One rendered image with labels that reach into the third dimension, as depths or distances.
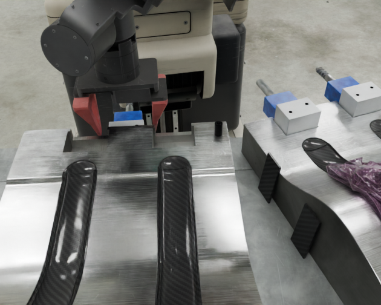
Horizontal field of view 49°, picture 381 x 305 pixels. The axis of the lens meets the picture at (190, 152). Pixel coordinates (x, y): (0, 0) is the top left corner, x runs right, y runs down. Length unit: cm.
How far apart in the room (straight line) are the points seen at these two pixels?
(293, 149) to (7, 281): 37
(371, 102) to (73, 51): 41
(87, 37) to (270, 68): 199
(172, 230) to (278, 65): 202
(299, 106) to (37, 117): 169
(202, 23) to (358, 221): 58
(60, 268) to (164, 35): 60
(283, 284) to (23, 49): 243
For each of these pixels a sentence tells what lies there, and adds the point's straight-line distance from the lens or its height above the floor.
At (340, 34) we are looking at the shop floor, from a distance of 280.
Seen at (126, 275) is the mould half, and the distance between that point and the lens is 40.
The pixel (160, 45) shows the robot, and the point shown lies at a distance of 89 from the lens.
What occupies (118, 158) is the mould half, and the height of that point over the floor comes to 89.
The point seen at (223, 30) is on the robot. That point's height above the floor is 75.
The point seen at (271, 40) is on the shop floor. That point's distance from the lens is 264.
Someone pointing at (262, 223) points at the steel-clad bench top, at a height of 80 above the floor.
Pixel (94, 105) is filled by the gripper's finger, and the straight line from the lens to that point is 61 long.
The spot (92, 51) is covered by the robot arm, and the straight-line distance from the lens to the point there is 44.
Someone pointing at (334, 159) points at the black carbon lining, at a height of 85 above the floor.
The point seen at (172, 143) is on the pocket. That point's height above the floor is 86.
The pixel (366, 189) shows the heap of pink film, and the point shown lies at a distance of 46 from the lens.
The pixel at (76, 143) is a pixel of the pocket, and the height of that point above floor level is 87.
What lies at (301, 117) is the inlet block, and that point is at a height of 88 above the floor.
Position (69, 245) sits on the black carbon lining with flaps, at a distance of 45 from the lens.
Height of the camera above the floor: 123
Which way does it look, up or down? 43 degrees down
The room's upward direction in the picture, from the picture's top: 1 degrees counter-clockwise
